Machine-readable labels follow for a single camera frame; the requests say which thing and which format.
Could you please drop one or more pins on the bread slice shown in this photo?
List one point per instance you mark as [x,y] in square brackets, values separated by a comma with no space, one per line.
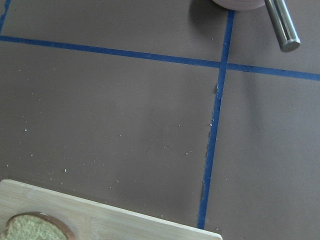
[36,226]

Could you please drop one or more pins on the wooden cutting board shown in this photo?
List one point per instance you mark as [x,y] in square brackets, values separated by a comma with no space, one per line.
[90,220]

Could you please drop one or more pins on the metal scoop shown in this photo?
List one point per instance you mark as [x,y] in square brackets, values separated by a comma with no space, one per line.
[284,28]

